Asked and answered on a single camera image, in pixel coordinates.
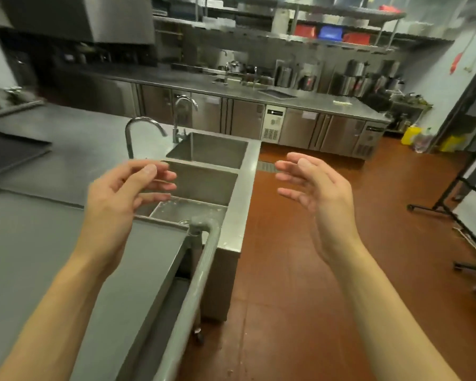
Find black flat tray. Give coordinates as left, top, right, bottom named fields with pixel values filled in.
left=0, top=130, right=52, bottom=177

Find clear plastic bag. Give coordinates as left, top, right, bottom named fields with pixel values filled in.
left=414, top=128, right=435, bottom=153

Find steel tray with utensils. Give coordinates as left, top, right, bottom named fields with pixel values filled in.
left=0, top=84, right=45, bottom=120

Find steel triple sink unit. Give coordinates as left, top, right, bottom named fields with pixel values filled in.
left=134, top=131, right=262, bottom=323

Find steel wall shelf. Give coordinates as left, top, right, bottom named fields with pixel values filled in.
left=153, top=0, right=408, bottom=54

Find black metal rack cart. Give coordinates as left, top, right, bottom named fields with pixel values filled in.
left=406, top=142, right=476, bottom=274

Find person's left hand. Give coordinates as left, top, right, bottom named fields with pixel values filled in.
left=75, top=159, right=178, bottom=276

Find blue plastic container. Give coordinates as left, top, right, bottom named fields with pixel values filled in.
left=318, top=26, right=344, bottom=40

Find person's right hand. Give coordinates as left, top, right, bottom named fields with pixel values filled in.
left=274, top=153, right=361, bottom=266

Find steel range hood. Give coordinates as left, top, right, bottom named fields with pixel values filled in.
left=0, top=0, right=156, bottom=46

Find low steel side table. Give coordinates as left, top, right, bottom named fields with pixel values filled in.
left=384, top=93, right=433, bottom=134

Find dark inset counter tray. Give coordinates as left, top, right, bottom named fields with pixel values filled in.
left=257, top=88, right=298, bottom=100

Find yellow bin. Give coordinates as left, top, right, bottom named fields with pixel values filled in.
left=439, top=134, right=465, bottom=153
left=401, top=125, right=423, bottom=146

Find chrome gooseneck faucet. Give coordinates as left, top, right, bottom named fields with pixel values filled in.
left=171, top=95, right=199, bottom=144
left=125, top=116, right=168, bottom=160

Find long steel counter with cabinets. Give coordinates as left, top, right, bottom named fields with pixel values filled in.
left=56, top=64, right=393, bottom=159

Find person's left forearm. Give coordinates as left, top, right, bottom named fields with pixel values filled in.
left=0, top=252, right=108, bottom=381

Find person's right forearm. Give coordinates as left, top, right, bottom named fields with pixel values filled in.
left=321, top=236, right=461, bottom=381

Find grey drain pipe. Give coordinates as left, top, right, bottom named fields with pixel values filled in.
left=153, top=215, right=222, bottom=381

